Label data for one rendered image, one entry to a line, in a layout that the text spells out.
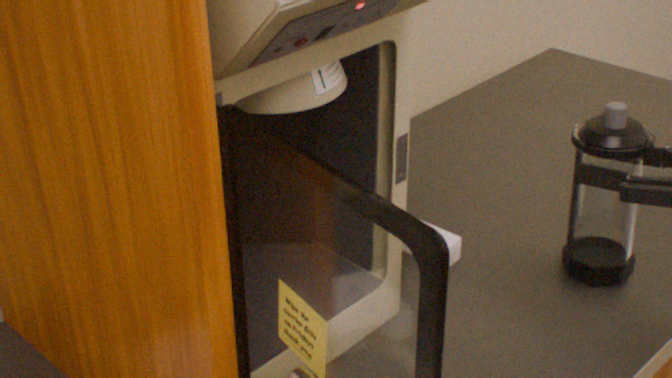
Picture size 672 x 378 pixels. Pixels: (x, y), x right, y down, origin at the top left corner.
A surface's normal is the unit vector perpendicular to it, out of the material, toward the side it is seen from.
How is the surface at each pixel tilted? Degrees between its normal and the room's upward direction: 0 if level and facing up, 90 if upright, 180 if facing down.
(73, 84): 90
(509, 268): 0
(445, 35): 90
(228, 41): 90
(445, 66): 90
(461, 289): 0
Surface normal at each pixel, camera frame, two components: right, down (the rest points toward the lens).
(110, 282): -0.69, 0.37
